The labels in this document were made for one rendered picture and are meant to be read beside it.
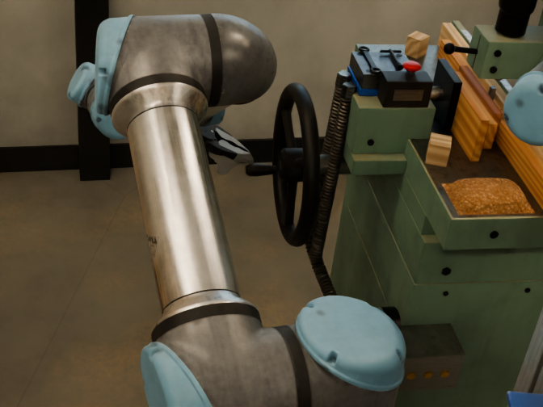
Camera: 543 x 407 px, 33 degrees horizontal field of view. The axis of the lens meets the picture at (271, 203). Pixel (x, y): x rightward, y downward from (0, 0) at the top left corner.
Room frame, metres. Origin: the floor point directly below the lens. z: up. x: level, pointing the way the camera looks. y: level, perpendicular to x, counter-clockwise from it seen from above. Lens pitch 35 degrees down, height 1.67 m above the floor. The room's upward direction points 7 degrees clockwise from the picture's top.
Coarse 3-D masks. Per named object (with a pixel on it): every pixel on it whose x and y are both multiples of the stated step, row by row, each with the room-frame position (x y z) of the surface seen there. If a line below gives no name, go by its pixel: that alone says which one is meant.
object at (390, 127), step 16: (352, 96) 1.36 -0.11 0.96; (368, 96) 1.36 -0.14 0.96; (352, 112) 1.35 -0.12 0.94; (368, 112) 1.32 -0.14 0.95; (384, 112) 1.33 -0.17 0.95; (400, 112) 1.33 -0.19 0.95; (416, 112) 1.34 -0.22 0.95; (432, 112) 1.35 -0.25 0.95; (352, 128) 1.33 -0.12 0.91; (368, 128) 1.32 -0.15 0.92; (384, 128) 1.33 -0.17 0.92; (400, 128) 1.34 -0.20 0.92; (416, 128) 1.34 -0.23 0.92; (352, 144) 1.32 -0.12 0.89; (368, 144) 1.32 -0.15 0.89; (384, 144) 1.33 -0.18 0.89; (400, 144) 1.34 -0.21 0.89
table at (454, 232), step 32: (448, 128) 1.39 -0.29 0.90; (352, 160) 1.30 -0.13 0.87; (384, 160) 1.31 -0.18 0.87; (416, 160) 1.29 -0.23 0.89; (448, 160) 1.29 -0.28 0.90; (480, 160) 1.30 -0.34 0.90; (416, 192) 1.26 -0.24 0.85; (448, 224) 1.12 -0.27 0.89; (480, 224) 1.13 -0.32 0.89; (512, 224) 1.14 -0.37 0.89
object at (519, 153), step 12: (456, 60) 1.59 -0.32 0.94; (504, 120) 1.37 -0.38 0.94; (504, 132) 1.34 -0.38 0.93; (504, 144) 1.33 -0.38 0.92; (516, 144) 1.30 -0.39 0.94; (516, 156) 1.29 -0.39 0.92; (528, 156) 1.26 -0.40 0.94; (516, 168) 1.27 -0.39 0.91; (528, 168) 1.24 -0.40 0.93; (540, 168) 1.23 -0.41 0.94; (528, 180) 1.23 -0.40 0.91; (540, 180) 1.20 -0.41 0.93; (540, 192) 1.19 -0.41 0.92; (540, 204) 1.18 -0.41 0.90
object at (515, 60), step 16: (480, 32) 1.43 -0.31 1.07; (496, 32) 1.43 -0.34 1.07; (528, 32) 1.45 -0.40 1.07; (480, 48) 1.41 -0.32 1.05; (496, 48) 1.40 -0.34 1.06; (512, 48) 1.40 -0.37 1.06; (528, 48) 1.41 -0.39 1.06; (480, 64) 1.40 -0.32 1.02; (496, 64) 1.40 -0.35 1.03; (512, 64) 1.40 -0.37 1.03; (528, 64) 1.41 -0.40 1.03
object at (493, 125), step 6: (456, 72) 1.52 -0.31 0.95; (462, 78) 1.49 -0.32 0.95; (468, 84) 1.47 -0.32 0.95; (474, 96) 1.43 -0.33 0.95; (480, 102) 1.41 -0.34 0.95; (486, 114) 1.37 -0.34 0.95; (492, 120) 1.35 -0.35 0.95; (492, 126) 1.34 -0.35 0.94; (492, 132) 1.34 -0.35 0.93; (486, 138) 1.34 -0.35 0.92; (492, 138) 1.34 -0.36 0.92; (486, 144) 1.34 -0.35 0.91
